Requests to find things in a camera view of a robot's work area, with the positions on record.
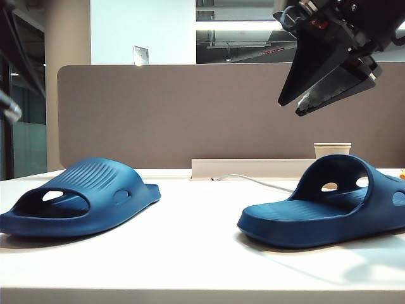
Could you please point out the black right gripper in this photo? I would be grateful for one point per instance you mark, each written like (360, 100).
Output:
(357, 41)

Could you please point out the dark blue rubber slipper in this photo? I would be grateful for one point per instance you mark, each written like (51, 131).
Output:
(300, 221)
(95, 190)

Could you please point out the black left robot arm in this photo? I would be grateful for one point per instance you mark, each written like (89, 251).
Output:
(23, 47)

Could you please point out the red ceiling sign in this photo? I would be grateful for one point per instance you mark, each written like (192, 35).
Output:
(272, 51)

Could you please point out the beige paper cup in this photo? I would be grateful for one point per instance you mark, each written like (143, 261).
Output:
(332, 149)

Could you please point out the white ceiling light strip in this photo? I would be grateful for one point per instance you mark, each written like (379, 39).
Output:
(240, 25)

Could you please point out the small yellow object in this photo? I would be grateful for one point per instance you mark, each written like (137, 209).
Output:
(402, 173)

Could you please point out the brown desk partition panel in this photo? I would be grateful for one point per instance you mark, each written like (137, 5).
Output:
(190, 111)

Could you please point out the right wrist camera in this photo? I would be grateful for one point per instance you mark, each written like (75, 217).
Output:
(291, 17)

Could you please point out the silver metal wall plate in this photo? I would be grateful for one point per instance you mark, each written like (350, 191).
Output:
(140, 55)

